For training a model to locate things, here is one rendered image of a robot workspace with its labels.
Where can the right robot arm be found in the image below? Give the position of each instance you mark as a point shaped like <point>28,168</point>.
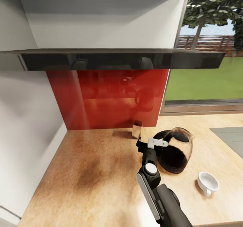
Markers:
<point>163,202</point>

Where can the water glass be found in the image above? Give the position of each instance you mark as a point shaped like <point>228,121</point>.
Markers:
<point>137,129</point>

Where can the fridge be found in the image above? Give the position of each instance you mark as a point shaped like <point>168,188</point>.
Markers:
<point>31,124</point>

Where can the electric kettle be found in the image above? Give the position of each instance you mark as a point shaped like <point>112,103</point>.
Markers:
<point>176,155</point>

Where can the shelf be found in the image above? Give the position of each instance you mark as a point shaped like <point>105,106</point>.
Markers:
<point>77,59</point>

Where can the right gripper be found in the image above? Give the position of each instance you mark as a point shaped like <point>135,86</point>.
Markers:
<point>142,147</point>

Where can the coffee cup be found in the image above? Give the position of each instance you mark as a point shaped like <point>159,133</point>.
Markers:
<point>207,183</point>

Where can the countertop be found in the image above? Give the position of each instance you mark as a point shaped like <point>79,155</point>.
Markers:
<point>92,179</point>

